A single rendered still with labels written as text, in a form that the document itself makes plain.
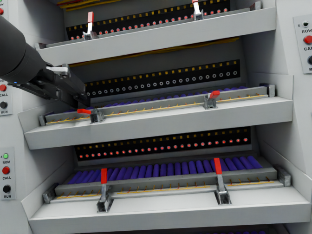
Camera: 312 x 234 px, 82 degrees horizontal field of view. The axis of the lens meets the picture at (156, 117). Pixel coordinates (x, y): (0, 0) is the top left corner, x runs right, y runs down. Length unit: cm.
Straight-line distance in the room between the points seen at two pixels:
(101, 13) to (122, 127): 48
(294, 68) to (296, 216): 30
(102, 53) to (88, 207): 37
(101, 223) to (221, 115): 35
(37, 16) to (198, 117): 55
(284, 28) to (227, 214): 40
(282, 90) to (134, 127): 33
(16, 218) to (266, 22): 72
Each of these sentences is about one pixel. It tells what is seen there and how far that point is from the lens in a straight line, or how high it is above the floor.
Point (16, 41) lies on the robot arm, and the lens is 35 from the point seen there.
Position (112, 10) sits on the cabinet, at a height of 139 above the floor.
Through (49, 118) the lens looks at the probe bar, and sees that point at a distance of 56.
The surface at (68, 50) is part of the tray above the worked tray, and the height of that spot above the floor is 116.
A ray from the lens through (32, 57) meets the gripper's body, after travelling 38.
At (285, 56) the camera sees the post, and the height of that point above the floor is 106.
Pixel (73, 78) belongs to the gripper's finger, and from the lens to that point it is 43.
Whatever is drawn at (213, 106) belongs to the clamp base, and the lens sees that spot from 42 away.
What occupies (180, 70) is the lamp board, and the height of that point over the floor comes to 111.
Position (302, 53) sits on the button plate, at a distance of 49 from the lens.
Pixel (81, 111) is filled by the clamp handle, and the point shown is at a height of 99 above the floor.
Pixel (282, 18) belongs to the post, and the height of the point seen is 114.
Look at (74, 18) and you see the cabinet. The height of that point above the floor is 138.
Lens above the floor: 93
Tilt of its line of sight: 5 degrees up
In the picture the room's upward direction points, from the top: 6 degrees counter-clockwise
